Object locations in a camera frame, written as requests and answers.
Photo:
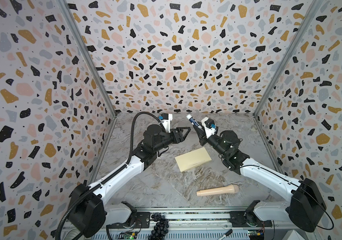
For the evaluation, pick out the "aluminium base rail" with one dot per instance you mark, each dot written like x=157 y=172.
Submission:
x=204 y=223

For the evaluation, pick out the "aluminium corner post right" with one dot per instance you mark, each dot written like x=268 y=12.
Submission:
x=310 y=14

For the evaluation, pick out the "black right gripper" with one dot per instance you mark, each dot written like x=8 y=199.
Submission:
x=204 y=137

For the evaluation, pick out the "black marker pen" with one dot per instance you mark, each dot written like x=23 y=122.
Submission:
x=225 y=235

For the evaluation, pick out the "aluminium corner post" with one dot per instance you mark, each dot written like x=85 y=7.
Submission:
x=67 y=15
x=310 y=14

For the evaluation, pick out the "aluminium corner post left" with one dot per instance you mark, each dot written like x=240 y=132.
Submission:
x=67 y=15

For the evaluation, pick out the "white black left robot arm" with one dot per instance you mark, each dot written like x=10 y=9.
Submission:
x=88 y=210

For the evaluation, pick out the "blue white glue stick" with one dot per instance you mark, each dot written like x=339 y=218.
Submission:
x=193 y=121

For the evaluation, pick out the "cream paper envelope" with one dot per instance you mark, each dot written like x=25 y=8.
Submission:
x=193 y=159

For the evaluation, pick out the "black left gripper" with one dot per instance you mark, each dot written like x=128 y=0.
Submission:
x=178 y=138

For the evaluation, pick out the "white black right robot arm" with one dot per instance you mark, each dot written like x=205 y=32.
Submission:
x=303 y=203

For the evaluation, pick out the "beige toy microphone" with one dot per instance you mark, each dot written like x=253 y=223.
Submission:
x=230 y=189

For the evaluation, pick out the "black bead cluster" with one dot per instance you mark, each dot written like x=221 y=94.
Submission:
x=160 y=229

